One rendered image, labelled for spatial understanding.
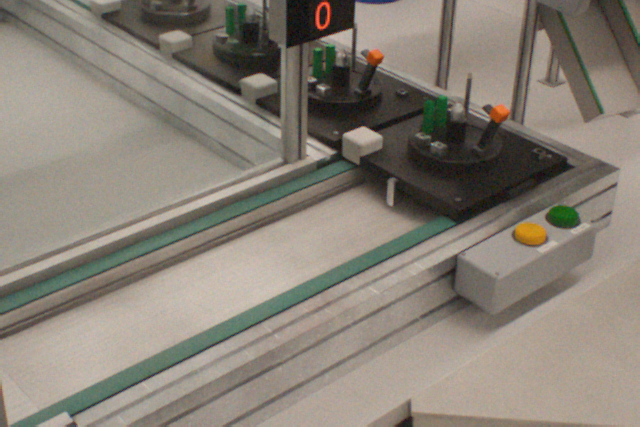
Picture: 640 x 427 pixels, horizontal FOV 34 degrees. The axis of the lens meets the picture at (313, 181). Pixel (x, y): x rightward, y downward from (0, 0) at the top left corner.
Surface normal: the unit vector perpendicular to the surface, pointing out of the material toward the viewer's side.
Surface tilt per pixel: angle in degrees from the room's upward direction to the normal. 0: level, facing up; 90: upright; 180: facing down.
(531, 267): 90
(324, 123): 0
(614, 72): 45
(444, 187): 0
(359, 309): 90
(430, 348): 0
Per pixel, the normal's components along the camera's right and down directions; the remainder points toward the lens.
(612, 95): 0.37, -0.30
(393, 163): 0.02, -0.87
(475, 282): -0.76, 0.31
